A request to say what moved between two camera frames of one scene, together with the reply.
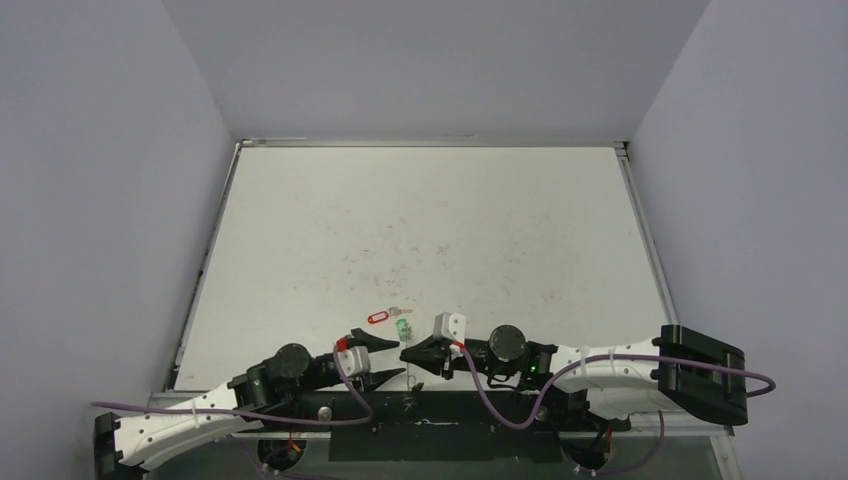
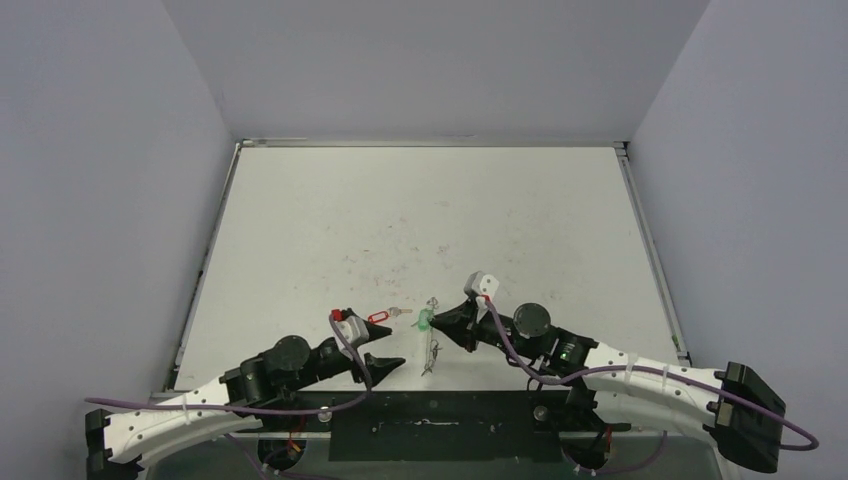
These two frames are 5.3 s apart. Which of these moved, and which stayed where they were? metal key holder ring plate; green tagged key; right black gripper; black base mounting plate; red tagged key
Moved: green tagged key; metal key holder ring plate; right black gripper
Stayed: black base mounting plate; red tagged key
